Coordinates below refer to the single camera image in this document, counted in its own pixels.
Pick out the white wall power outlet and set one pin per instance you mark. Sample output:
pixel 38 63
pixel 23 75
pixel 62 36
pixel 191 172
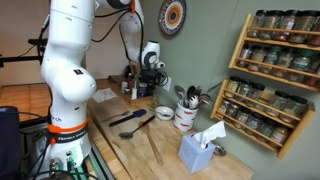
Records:
pixel 167 85

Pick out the wide black lidded spice jar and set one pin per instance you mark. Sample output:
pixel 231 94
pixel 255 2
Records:
pixel 143 90

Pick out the dark blue chair back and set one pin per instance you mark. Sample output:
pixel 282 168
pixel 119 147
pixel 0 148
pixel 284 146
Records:
pixel 8 143

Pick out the white crock red pepper print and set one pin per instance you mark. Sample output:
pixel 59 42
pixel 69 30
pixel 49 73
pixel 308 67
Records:
pixel 185 118

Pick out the glass spice jar black lid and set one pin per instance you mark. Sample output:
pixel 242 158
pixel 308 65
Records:
pixel 266 128
pixel 224 106
pixel 286 25
pixel 245 56
pixel 277 103
pixel 303 25
pixel 232 110
pixel 285 61
pixel 279 135
pixel 254 121
pixel 256 94
pixel 242 116
pixel 293 108
pixel 258 58
pixel 315 33
pixel 244 89
pixel 233 86
pixel 313 75
pixel 271 23
pixel 257 23

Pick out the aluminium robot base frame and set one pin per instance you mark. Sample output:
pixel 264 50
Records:
pixel 100 163

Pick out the black ladle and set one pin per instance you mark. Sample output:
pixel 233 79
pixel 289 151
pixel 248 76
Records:
pixel 191 91

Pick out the small glass dish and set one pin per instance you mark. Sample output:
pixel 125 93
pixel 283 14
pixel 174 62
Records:
pixel 220 151

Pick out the black camera stand pole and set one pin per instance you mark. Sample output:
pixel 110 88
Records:
pixel 20 59

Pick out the wooden cooking spoon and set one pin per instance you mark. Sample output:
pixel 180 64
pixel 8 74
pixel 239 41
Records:
pixel 154 146

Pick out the large metal serving spoon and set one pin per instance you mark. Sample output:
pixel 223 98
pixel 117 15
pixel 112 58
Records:
pixel 180 91

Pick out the crumpled white paper towel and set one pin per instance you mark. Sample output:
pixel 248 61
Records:
pixel 104 95

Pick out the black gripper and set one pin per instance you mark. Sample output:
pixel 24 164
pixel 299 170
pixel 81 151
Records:
pixel 150 78

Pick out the wooden spice tray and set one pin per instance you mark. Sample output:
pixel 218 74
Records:
pixel 141 100

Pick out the tall clear glass spice bottle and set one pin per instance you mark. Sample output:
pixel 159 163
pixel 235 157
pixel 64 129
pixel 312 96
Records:
pixel 155 101

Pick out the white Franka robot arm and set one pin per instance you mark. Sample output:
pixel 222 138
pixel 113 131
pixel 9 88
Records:
pixel 70 66

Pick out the colourful patterned wall plate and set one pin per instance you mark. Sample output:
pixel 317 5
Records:
pixel 172 16

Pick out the glass spice jar green lid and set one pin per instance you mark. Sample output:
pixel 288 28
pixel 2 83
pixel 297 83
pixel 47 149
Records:
pixel 301 65
pixel 271 59

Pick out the small metal spoon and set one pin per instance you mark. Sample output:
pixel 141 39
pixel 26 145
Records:
pixel 159 113

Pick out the white facial tissue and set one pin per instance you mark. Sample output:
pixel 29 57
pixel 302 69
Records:
pixel 210 133

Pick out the wooden wall spice rack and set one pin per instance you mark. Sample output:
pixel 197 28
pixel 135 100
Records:
pixel 241 40
pixel 218 100

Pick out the light blue tissue box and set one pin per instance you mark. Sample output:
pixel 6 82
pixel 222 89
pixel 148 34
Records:
pixel 195 156

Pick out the small white bowl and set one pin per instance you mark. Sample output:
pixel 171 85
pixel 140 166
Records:
pixel 165 115

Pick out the white plastic spice bottle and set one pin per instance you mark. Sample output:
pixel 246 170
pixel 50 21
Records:
pixel 134 94

